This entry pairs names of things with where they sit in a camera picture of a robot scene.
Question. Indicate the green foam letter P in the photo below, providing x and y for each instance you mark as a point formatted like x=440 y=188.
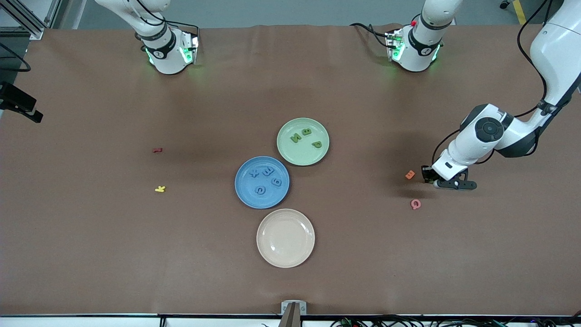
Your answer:
x=317 y=144

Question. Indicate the green foam letter N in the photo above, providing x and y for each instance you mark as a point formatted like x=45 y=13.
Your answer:
x=296 y=137

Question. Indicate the blue foam letter g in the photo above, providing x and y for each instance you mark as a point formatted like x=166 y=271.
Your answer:
x=276 y=182
x=260 y=190

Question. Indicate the blue foam letter m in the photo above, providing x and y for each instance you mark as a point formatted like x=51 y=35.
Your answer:
x=268 y=170

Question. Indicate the blue foam letter x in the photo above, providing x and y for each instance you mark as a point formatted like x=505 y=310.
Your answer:
x=254 y=172

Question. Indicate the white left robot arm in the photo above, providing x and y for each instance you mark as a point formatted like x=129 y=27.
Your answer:
x=558 y=54

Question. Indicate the orange foam letter E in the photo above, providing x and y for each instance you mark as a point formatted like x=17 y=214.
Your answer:
x=410 y=174

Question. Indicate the pink foam letter Q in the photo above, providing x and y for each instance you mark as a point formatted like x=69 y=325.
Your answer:
x=415 y=204

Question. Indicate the green plate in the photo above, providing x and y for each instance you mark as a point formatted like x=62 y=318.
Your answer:
x=299 y=154

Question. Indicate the beige plate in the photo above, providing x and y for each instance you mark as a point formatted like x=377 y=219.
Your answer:
x=285 y=238

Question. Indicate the yellow foam letter k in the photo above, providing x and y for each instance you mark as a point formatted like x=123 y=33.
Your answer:
x=160 y=189

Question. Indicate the blue plate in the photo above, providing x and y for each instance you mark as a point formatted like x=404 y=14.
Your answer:
x=247 y=188

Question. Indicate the brown table cover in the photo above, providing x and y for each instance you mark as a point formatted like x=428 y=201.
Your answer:
x=91 y=272

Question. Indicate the aluminium frame profile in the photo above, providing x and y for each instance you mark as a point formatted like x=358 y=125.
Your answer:
x=34 y=31

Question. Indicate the grey metal bracket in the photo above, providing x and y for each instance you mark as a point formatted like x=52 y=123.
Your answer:
x=303 y=309

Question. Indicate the dark camera post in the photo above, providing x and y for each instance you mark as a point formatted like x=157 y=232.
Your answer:
x=290 y=320

